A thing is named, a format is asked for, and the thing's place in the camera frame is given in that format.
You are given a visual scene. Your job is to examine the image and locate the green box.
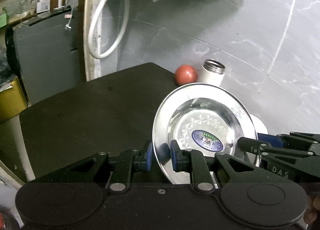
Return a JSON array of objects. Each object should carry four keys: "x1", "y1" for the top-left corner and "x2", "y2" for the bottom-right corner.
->
[{"x1": 0, "y1": 13, "x2": 8, "y2": 28}]

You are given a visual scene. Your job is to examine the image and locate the person's left hand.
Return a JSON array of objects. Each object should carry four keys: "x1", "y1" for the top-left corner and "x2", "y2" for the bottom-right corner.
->
[{"x1": 303, "y1": 194, "x2": 320, "y2": 225}]

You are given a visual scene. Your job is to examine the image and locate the steel plate with sticker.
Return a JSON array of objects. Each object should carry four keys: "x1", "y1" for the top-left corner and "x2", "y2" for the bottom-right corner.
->
[{"x1": 152, "y1": 82, "x2": 258, "y2": 184}]

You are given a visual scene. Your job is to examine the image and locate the white bowl red rim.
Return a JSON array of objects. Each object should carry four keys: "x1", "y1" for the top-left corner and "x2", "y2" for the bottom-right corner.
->
[{"x1": 250, "y1": 114, "x2": 268, "y2": 134}]

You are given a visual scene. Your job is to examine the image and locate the red round fruit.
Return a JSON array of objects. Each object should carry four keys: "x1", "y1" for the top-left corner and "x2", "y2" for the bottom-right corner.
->
[{"x1": 174, "y1": 65, "x2": 198, "y2": 86}]

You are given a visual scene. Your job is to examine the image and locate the yellow box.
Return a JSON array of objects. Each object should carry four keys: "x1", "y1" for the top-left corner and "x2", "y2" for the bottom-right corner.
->
[{"x1": 0, "y1": 75, "x2": 27, "y2": 123}]

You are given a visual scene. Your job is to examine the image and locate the dark grey cabinet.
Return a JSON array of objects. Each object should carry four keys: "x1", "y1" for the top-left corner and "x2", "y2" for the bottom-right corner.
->
[{"x1": 5, "y1": 9, "x2": 82, "y2": 105}]

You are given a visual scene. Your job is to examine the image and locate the white steel thermos cup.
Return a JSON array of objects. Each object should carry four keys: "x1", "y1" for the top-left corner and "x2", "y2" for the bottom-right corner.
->
[{"x1": 197, "y1": 59, "x2": 226, "y2": 86}]

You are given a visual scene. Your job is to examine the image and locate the white looped hose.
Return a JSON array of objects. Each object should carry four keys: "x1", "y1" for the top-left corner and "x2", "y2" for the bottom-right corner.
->
[{"x1": 87, "y1": 0, "x2": 131, "y2": 59}]

